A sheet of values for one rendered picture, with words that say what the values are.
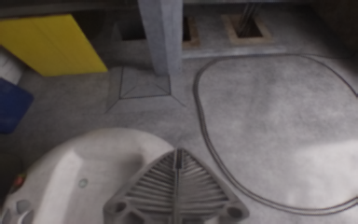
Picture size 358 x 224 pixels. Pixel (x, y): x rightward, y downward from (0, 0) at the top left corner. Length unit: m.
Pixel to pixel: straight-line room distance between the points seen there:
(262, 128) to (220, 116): 0.26
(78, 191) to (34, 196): 0.10
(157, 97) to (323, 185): 1.04
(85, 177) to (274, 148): 0.91
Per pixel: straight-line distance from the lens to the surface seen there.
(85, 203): 0.57
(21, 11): 1.14
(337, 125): 1.29
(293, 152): 1.02
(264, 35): 1.55
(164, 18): 0.76
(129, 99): 0.95
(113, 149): 0.48
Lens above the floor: 0.79
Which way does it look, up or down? 65 degrees down
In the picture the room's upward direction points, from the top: 1 degrees counter-clockwise
